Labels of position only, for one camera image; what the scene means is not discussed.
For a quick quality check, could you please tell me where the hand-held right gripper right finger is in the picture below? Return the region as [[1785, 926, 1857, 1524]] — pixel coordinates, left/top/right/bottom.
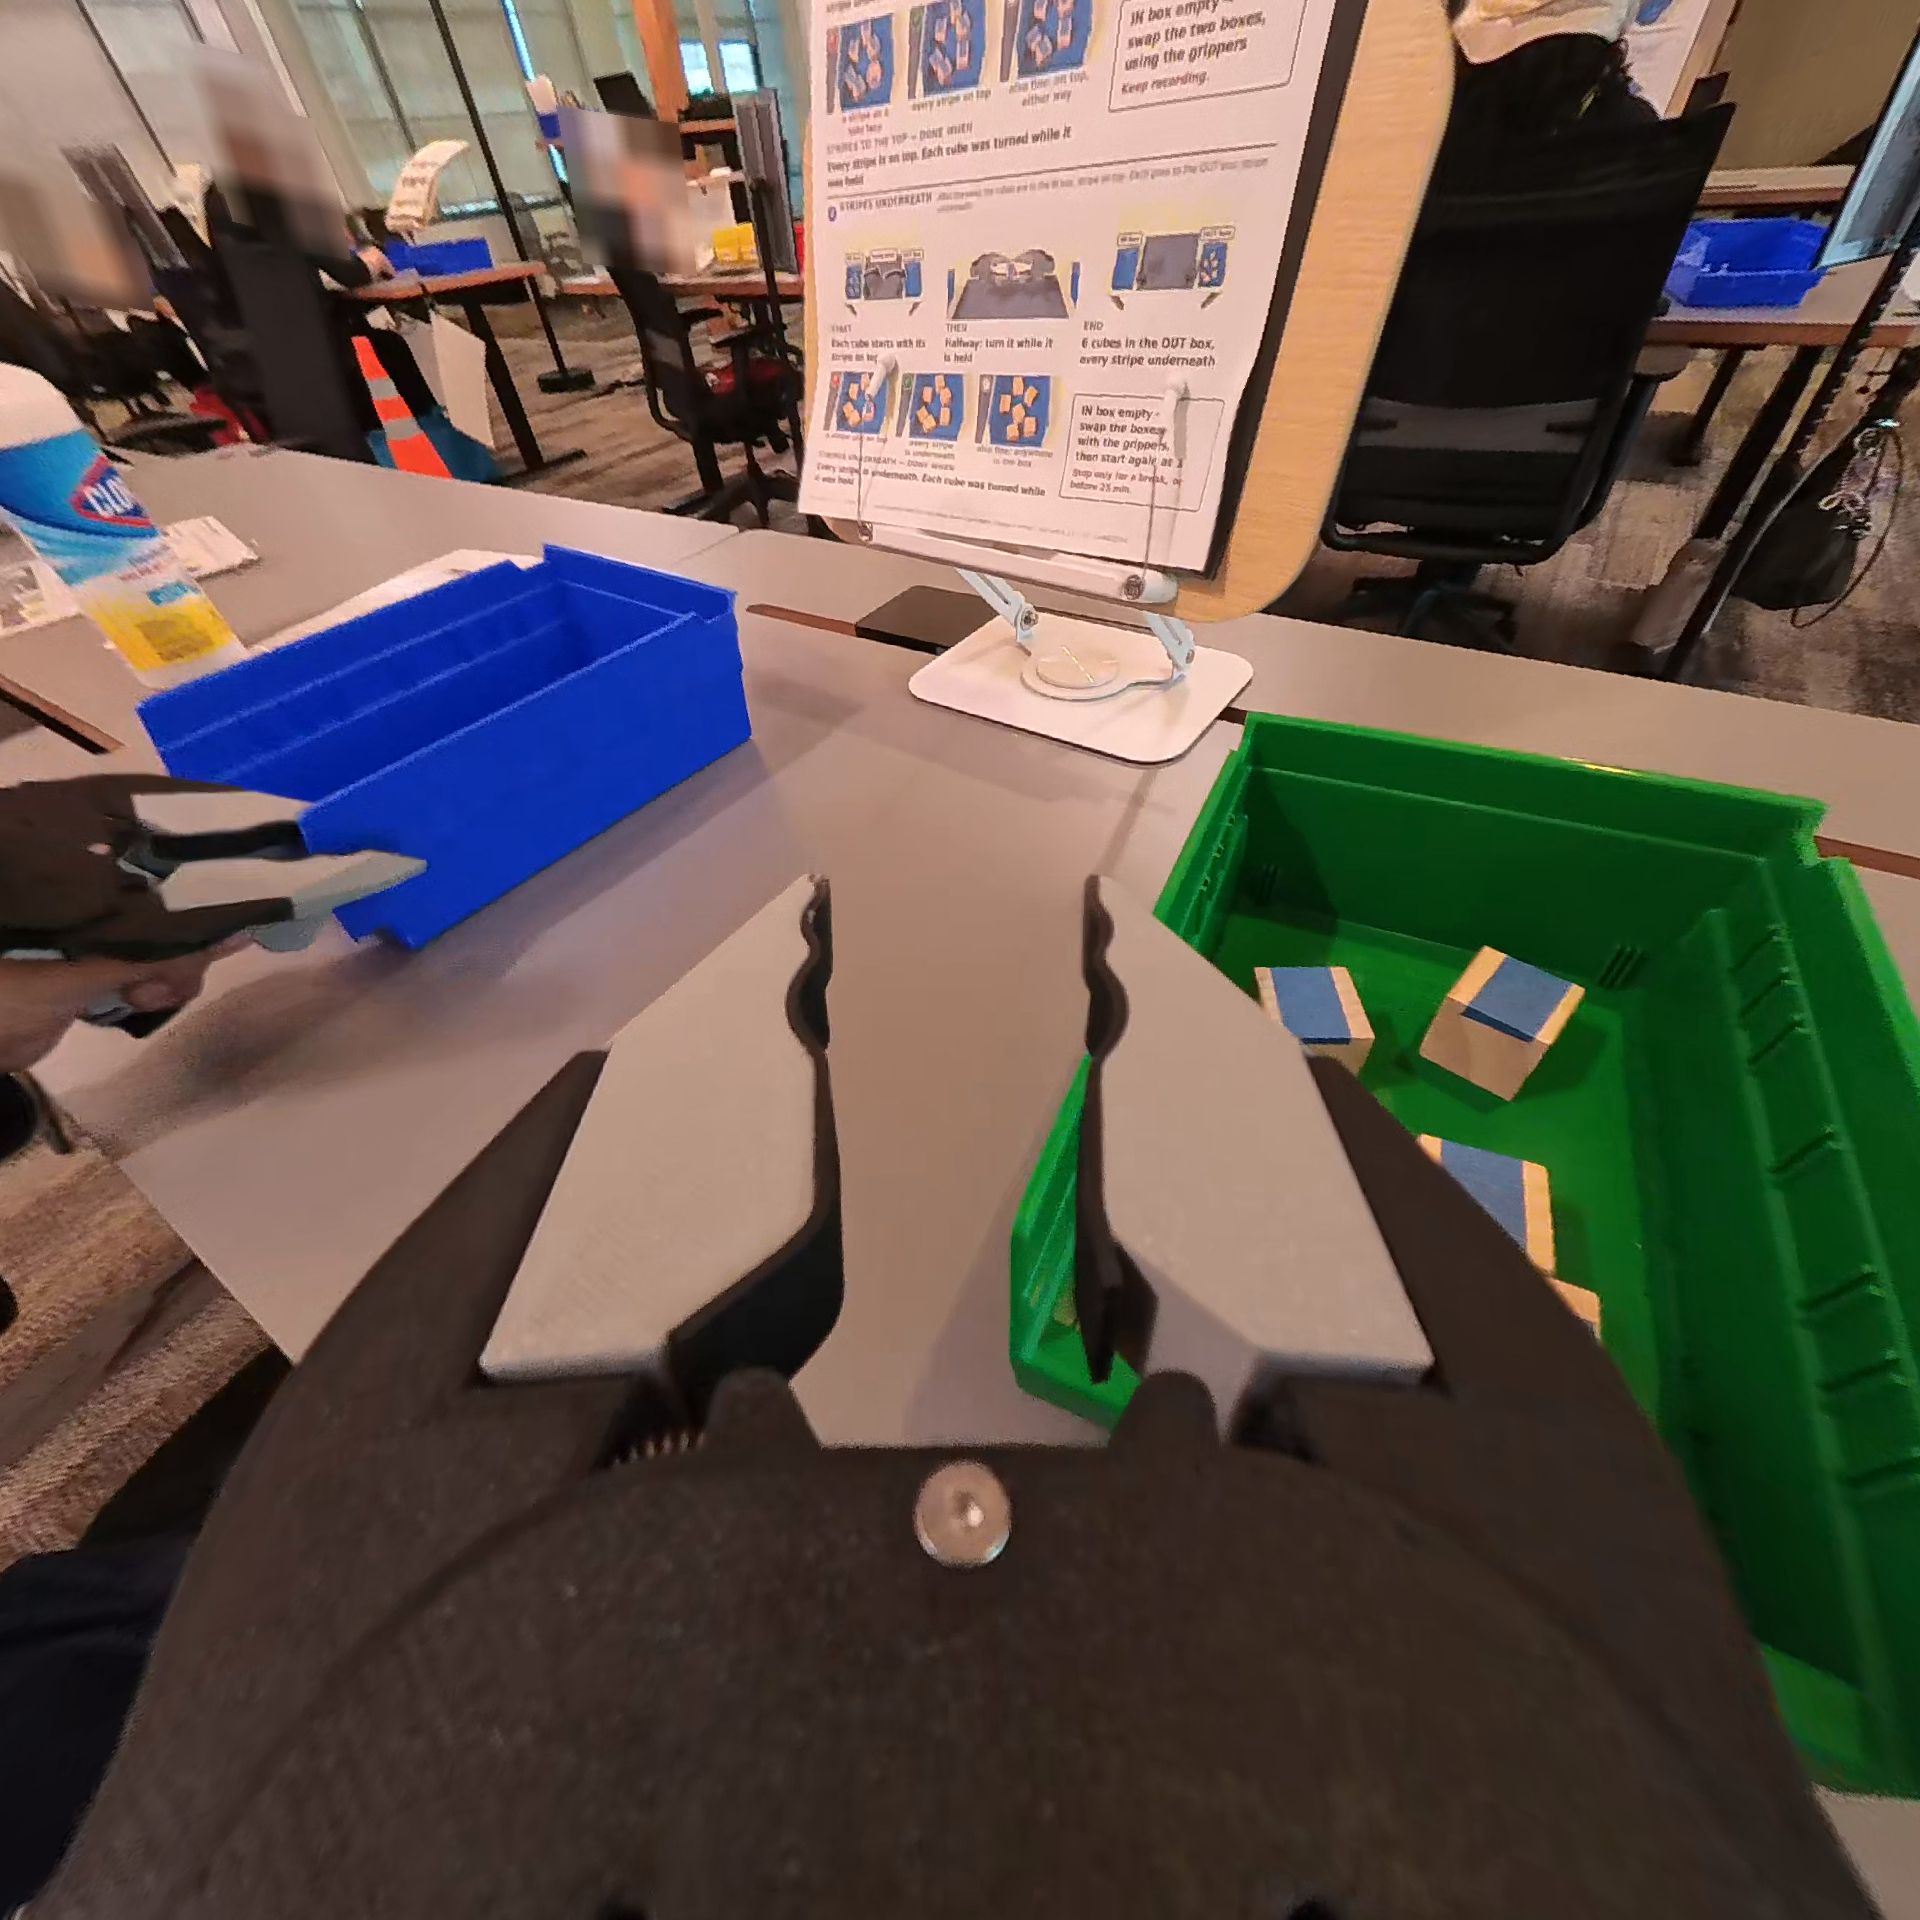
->
[[1075, 874, 1439, 1429]]

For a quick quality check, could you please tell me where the black office chair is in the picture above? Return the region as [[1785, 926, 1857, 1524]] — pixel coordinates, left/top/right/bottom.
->
[[615, 262, 804, 527], [1320, 59, 1734, 601]]

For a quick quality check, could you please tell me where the black bag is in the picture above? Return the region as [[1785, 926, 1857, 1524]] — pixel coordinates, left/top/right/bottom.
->
[[1740, 426, 1914, 609]]

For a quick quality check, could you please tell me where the blue plastic bin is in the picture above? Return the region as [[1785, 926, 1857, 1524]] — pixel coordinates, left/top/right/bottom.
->
[[139, 543, 752, 950]]

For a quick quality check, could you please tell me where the disinfecting wipes canister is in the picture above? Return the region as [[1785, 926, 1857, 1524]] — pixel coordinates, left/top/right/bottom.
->
[[0, 364, 251, 691]]

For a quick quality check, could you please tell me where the printed instruction sheet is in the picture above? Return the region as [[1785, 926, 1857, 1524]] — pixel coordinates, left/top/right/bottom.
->
[[799, 0, 1371, 575]]

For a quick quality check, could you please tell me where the green plastic bin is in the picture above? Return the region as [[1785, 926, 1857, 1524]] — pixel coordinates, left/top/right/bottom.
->
[[1009, 711, 1920, 1794]]

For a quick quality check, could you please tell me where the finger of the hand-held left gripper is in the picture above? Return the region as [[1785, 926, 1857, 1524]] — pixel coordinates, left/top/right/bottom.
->
[[129, 788, 319, 875], [154, 847, 433, 956]]

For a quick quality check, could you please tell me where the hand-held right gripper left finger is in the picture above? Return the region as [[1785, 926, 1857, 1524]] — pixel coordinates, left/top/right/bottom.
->
[[477, 874, 847, 1409]]

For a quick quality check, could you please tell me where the printed paper sheet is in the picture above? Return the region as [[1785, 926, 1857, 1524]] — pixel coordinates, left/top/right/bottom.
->
[[0, 516, 78, 639]]

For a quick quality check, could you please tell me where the person's left hand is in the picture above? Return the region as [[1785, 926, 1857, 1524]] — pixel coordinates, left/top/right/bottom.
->
[[0, 948, 216, 1075]]

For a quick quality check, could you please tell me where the background desk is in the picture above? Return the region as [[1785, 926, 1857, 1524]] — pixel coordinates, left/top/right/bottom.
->
[[336, 258, 550, 474]]

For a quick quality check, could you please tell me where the orange traffic cone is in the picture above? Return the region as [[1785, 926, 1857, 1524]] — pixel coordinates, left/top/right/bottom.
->
[[348, 335, 453, 480]]

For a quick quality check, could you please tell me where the white poster board with logos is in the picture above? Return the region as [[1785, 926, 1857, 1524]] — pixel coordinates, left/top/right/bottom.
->
[[803, 0, 1458, 623]]

